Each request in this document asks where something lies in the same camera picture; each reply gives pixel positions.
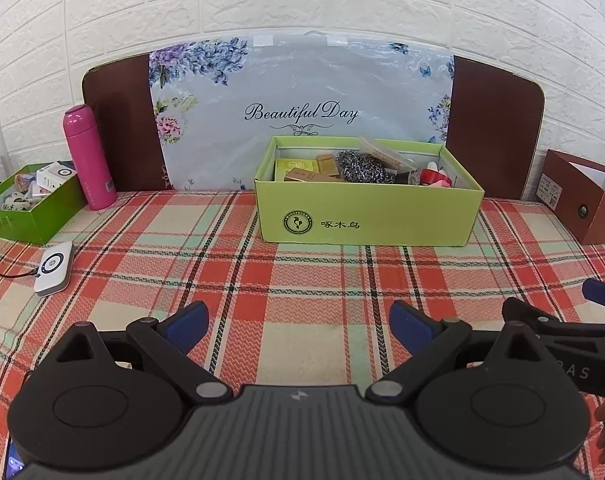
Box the steel wool scourer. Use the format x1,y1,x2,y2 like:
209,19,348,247
335,150,396,185

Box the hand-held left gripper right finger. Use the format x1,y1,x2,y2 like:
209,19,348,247
366,300,545,403

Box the yellow green small box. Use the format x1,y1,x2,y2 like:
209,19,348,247
275,157,323,181

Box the light green cardboard box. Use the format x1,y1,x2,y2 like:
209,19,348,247
254,135,484,247

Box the brown wooden headboard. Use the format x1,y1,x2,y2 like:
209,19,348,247
81,52,546,202

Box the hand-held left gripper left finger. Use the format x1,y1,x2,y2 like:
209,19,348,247
57,301,233,403

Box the pink thermos bottle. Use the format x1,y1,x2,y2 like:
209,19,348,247
64,105,118,211

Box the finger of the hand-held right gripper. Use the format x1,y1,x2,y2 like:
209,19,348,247
582,277,605,311
502,297,565,336

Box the white small box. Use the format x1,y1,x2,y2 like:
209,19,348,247
36,161,78,191

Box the brown cardboard box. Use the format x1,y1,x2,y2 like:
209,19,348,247
537,149,605,246

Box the plaid bed sheet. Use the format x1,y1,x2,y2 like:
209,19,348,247
0,190,605,480

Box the bag of cotton swabs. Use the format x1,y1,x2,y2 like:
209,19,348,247
358,136,419,171

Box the red tape roll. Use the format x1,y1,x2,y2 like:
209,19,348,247
419,167,453,189

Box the floral plastic bag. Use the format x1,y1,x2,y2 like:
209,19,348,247
149,32,455,193

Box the white wireless charger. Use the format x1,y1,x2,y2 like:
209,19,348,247
34,241,75,296

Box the black cable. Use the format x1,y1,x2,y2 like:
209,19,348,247
0,239,39,377

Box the dark green box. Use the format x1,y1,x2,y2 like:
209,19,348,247
0,161,86,246

